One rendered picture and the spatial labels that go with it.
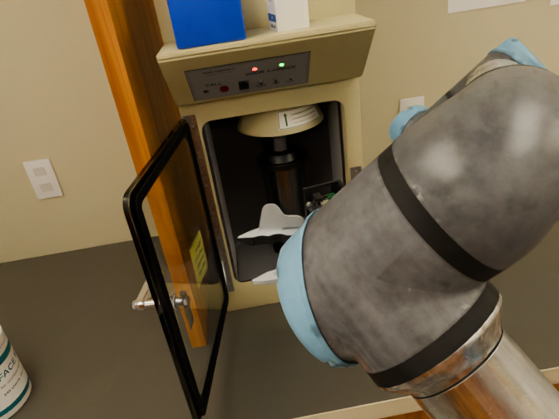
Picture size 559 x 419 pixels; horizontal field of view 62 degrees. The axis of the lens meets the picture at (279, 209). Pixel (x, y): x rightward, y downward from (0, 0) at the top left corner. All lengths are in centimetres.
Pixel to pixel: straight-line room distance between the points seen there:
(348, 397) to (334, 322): 52
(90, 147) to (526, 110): 118
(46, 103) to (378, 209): 114
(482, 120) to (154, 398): 77
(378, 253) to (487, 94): 12
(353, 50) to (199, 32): 23
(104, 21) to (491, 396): 64
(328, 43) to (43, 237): 107
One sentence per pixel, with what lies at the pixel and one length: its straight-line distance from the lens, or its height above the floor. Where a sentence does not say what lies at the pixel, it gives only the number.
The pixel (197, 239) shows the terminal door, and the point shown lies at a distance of 81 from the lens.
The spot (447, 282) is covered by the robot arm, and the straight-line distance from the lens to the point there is 32.
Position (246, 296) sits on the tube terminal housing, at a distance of 103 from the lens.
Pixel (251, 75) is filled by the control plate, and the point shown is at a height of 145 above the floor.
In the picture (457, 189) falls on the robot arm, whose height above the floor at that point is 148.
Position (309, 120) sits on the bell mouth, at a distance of 90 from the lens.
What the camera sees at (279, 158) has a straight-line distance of 95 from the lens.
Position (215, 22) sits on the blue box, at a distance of 71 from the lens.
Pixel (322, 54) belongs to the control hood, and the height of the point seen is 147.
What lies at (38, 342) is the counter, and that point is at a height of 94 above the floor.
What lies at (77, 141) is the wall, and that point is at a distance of 137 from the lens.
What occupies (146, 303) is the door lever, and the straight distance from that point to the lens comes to 70.
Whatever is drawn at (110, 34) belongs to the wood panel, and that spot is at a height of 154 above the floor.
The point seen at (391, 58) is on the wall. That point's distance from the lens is 134.
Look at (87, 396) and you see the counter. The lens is 100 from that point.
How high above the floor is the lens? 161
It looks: 28 degrees down
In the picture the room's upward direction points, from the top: 9 degrees counter-clockwise
